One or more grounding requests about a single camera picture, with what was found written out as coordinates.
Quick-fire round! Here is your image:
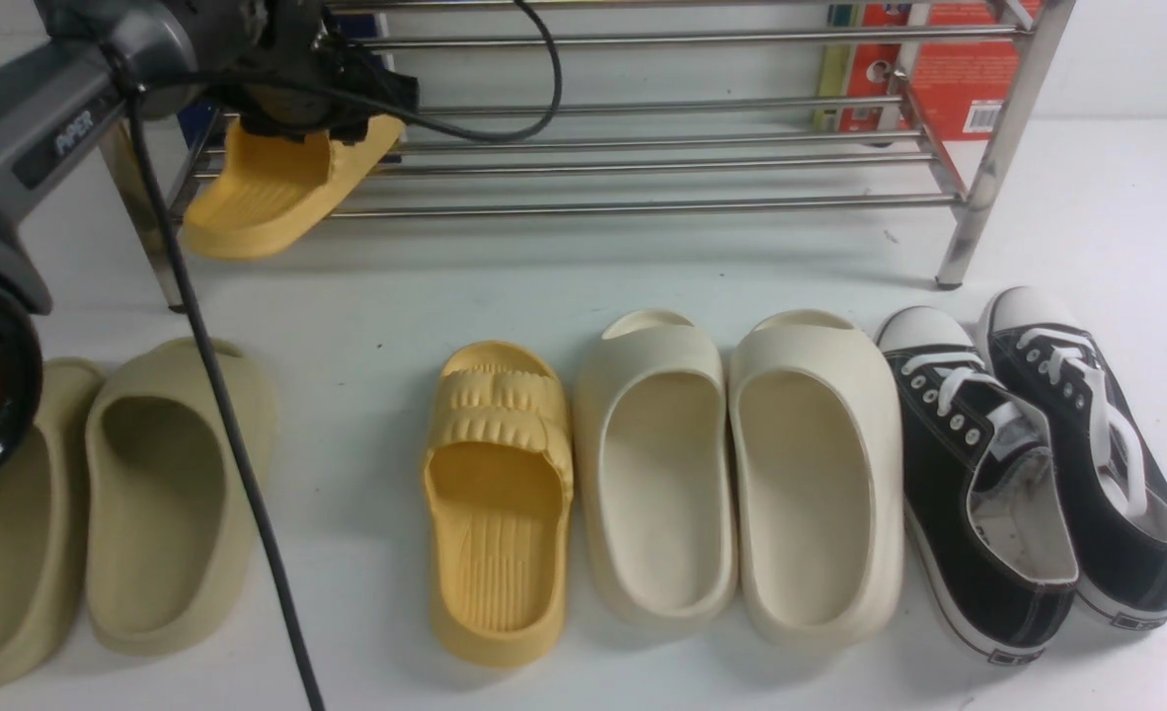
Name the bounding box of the cream foam slide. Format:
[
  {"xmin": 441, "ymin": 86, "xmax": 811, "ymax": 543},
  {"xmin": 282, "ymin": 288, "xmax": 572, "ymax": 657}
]
[
  {"xmin": 574, "ymin": 309, "xmax": 738, "ymax": 636},
  {"xmin": 728, "ymin": 309, "xmax": 904, "ymax": 654}
]

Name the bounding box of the black canvas sneaker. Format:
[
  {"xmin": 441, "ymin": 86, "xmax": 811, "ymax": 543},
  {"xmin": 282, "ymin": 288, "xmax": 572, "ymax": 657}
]
[
  {"xmin": 976, "ymin": 286, "xmax": 1167, "ymax": 633},
  {"xmin": 876, "ymin": 306, "xmax": 1079, "ymax": 667}
]

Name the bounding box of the right black canvas sneaker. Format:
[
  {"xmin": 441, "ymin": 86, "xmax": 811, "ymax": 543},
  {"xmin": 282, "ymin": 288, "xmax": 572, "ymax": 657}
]
[{"xmin": 976, "ymin": 286, "xmax": 1167, "ymax": 633}]

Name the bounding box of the right khaki foam slide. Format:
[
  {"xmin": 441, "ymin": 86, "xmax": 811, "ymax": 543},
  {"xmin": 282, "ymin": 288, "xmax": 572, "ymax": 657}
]
[{"xmin": 84, "ymin": 339, "xmax": 259, "ymax": 657}]

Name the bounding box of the black cable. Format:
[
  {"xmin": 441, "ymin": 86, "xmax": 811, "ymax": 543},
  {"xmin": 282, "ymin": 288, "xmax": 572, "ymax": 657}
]
[{"xmin": 100, "ymin": 0, "xmax": 565, "ymax": 711}]

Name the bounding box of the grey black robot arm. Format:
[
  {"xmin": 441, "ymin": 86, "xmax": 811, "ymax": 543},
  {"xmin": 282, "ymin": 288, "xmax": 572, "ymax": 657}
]
[{"xmin": 0, "ymin": 1, "xmax": 420, "ymax": 468}]

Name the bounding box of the stainless steel shoe rack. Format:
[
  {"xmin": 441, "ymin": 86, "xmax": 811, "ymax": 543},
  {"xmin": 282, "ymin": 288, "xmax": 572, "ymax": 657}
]
[{"xmin": 100, "ymin": 0, "xmax": 1078, "ymax": 313}]

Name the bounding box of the left khaki foam slide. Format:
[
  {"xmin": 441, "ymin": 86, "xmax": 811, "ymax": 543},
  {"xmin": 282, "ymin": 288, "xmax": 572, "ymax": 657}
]
[{"xmin": 0, "ymin": 358, "xmax": 106, "ymax": 685}]

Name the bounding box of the red box behind rack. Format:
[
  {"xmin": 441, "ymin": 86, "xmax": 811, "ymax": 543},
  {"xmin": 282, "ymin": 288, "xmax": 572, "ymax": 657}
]
[{"xmin": 818, "ymin": 1, "xmax": 1020, "ymax": 141}]

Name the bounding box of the right cream foam slide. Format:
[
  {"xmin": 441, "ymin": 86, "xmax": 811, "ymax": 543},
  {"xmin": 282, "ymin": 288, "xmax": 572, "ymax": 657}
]
[{"xmin": 728, "ymin": 309, "xmax": 904, "ymax": 654}]

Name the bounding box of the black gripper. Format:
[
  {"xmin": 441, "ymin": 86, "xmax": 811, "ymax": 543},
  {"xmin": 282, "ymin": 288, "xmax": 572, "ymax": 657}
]
[{"xmin": 214, "ymin": 1, "xmax": 420, "ymax": 144}]

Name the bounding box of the blue box behind rack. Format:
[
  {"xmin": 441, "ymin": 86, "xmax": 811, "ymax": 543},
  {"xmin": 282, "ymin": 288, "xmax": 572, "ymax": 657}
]
[{"xmin": 177, "ymin": 11, "xmax": 407, "ymax": 165}]

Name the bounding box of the khaki foam slide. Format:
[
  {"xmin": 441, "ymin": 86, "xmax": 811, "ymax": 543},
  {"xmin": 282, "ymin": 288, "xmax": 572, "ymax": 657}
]
[
  {"xmin": 84, "ymin": 339, "xmax": 259, "ymax": 657},
  {"xmin": 0, "ymin": 358, "xmax": 106, "ymax": 685}
]

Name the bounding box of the left black canvas sneaker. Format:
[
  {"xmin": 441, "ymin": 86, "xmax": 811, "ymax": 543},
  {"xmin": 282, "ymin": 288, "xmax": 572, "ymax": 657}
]
[{"xmin": 876, "ymin": 306, "xmax": 1079, "ymax": 667}]

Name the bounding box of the yellow rubber slipper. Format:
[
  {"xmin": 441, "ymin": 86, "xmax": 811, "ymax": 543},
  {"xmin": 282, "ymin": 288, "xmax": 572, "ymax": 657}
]
[
  {"xmin": 422, "ymin": 341, "xmax": 575, "ymax": 668},
  {"xmin": 183, "ymin": 116, "xmax": 406, "ymax": 262}
]

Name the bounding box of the left cream foam slide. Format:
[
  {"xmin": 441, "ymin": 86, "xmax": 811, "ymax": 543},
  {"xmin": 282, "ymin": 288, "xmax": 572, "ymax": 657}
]
[{"xmin": 574, "ymin": 309, "xmax": 738, "ymax": 636}]

